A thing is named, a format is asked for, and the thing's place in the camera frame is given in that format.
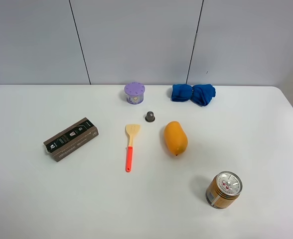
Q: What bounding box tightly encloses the golden drink can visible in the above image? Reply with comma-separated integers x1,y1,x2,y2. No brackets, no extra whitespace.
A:
205,171,243,209

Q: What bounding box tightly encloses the purple lidded round container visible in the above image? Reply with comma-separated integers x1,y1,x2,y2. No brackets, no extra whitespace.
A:
124,82,145,105

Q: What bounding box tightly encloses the blue rolled cloth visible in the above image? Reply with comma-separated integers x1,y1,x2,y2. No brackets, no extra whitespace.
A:
171,84,216,107

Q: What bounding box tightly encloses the brown coffee capsule box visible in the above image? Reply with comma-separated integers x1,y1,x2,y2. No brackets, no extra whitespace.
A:
43,118,99,162

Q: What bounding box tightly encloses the dark coffee capsule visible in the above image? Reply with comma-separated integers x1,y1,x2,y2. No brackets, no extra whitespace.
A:
145,111,155,122

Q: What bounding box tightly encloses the spatula with red handle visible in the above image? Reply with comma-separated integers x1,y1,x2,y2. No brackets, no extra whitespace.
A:
125,124,141,172

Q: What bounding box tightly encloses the orange mango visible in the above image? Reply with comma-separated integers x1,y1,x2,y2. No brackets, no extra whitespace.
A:
164,121,188,156

